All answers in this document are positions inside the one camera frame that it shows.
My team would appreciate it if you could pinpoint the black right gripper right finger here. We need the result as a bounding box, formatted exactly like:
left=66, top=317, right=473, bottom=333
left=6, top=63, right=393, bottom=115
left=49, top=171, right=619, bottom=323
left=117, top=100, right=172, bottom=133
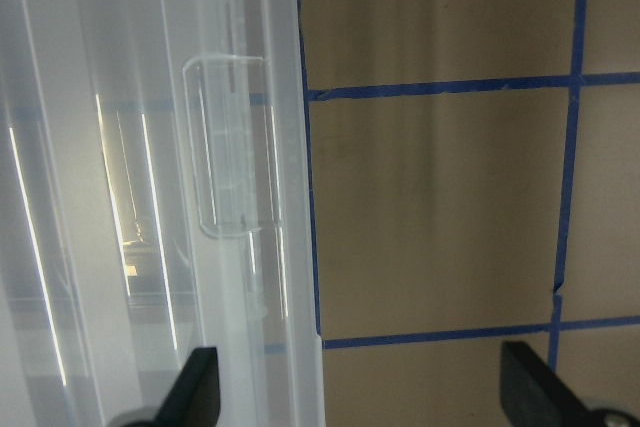
left=499, top=341, right=593, bottom=427

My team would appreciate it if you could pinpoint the clear plastic box lid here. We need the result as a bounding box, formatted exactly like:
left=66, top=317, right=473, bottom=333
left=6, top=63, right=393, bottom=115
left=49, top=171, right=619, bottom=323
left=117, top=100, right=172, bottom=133
left=1, top=0, right=325, bottom=426

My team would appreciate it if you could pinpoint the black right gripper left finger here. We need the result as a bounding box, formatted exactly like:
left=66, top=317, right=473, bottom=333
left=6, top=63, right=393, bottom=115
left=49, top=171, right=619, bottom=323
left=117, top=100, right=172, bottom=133
left=151, top=347, right=221, bottom=427

